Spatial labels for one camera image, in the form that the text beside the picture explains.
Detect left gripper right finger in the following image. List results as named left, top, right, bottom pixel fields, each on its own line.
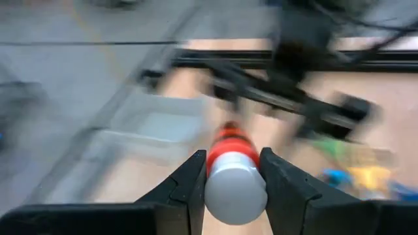
left=259, top=146, right=376, bottom=235

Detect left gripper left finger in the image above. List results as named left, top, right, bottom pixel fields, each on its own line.
left=133, top=149, right=208, bottom=235

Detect green handled scissors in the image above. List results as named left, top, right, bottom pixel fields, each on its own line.
left=310, top=136, right=357, bottom=164

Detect red paint bottle white cap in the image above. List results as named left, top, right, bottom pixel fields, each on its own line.
left=204, top=121, right=268, bottom=226

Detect blue handled scissors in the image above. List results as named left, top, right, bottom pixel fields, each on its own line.
left=321, top=168, right=418, bottom=202

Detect white plastic bin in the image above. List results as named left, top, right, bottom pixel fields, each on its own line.
left=45, top=129, right=210, bottom=205

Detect black aluminium table frame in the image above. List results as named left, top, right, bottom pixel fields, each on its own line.
left=169, top=48, right=418, bottom=73

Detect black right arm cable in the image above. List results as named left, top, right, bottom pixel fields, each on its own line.
left=310, top=0, right=418, bottom=65

